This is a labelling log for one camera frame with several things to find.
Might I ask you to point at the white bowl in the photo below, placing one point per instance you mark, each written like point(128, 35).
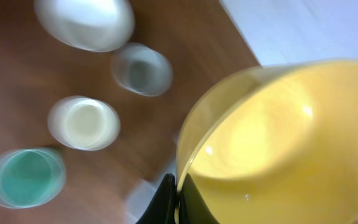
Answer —
point(92, 25)

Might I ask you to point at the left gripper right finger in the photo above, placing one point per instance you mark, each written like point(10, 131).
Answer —
point(192, 208)

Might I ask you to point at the yellow bowl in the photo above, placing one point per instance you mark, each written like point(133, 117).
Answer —
point(276, 145)

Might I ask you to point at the green cup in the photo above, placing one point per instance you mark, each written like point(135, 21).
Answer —
point(30, 177)

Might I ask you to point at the cream cup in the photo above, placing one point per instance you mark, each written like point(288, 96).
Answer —
point(83, 123)

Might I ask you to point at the grey translucent cup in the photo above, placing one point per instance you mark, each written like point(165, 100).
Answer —
point(141, 70)

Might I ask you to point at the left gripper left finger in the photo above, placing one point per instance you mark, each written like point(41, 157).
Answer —
point(161, 209)

